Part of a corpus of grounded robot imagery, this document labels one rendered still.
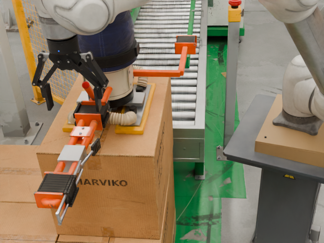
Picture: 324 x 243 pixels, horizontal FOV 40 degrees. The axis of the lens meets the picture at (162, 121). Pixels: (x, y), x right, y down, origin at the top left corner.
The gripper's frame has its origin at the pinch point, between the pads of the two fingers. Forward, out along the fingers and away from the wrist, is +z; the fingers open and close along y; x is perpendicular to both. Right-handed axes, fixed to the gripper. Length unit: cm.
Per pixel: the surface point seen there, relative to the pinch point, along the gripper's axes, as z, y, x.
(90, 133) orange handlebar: 12.5, -1.8, -4.3
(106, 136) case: 26.8, -0.4, -23.1
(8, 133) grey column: 116, 110, -145
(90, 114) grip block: 11.0, 0.3, -12.6
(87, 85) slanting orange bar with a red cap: 1.9, 0.6, -14.6
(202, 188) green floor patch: 121, -31, -102
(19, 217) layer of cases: 67, 40, -20
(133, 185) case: 39.9, -10.6, -13.0
